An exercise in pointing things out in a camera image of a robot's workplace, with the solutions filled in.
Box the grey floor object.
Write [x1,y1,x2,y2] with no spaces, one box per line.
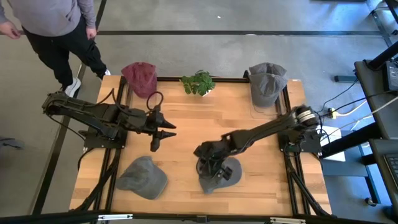
[0,136,25,151]

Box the black side desk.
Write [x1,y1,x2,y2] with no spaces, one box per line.
[354,58,398,139]

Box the silver metal bracket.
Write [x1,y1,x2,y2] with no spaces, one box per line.
[97,213,134,222]
[269,217,307,224]

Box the grey crumpled cap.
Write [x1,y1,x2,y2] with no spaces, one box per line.
[114,155,169,200]

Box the black cable loop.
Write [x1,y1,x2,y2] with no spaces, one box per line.
[146,90,165,111]

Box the black adapter box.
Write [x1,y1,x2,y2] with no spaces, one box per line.
[385,61,398,92]

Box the dark laptop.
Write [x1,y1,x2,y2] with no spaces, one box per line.
[368,138,398,215]

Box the black stand beam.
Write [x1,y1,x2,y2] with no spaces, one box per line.
[320,123,384,160]

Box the black aluminium table frame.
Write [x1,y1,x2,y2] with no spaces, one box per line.
[70,74,332,218]

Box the black overhead crossbar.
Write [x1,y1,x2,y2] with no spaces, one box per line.
[0,210,398,224]

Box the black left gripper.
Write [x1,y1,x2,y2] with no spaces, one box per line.
[143,105,177,153]

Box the maroon cap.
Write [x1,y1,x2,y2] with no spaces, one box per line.
[120,61,158,100]

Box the green leafy potted plant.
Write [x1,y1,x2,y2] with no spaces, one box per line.
[180,70,216,98]

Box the white box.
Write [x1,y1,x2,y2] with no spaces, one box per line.
[318,125,347,163]

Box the grey cap on post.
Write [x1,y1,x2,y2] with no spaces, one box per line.
[248,62,289,108]

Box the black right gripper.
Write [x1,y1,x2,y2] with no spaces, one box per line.
[193,139,233,188]

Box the grey cap with round brim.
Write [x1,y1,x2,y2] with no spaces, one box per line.
[198,156,243,195]

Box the white cable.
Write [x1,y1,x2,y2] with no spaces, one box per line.
[323,95,398,138]

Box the standing person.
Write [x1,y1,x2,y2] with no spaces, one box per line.
[0,0,112,98]

